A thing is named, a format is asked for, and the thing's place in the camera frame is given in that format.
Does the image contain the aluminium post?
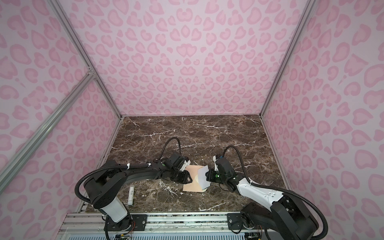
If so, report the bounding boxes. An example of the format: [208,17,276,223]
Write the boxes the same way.
[259,0,318,119]
[47,0,123,120]

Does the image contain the left rear aluminium post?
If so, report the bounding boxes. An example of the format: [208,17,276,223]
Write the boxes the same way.
[47,0,123,120]

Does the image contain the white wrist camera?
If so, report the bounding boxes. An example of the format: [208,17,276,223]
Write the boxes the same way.
[213,155,224,173]
[179,160,191,172]

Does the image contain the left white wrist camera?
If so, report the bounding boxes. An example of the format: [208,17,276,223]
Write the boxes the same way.
[179,160,191,172]

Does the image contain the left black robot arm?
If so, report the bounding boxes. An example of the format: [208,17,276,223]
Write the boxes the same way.
[75,155,193,239]

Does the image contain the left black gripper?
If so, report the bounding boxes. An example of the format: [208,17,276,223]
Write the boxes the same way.
[170,168,194,185]

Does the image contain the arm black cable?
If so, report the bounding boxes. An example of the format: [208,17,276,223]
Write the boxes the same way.
[221,145,329,240]
[74,137,183,205]

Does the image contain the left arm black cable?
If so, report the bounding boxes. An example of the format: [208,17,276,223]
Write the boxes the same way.
[74,137,183,205]

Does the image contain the white glue stick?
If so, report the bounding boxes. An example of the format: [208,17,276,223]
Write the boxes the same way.
[127,186,135,206]

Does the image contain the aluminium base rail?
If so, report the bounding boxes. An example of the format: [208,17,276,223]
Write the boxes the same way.
[55,209,319,240]

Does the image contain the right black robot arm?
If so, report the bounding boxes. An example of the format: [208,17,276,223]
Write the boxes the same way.
[204,166,319,240]

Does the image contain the right rear aluminium post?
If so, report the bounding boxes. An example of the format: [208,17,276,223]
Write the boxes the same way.
[259,0,318,119]

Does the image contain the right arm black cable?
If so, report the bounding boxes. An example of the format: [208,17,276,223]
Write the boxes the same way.
[221,145,329,240]

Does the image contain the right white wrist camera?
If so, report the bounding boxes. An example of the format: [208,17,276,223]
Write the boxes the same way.
[213,155,224,173]

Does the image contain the green floral letter paper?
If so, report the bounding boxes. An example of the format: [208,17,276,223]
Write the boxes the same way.
[197,166,211,190]

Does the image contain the aluminium frame diagonal bar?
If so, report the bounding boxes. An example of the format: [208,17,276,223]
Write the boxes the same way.
[1,71,94,193]

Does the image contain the pink envelope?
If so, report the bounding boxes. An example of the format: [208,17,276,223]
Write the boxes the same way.
[183,165,207,193]

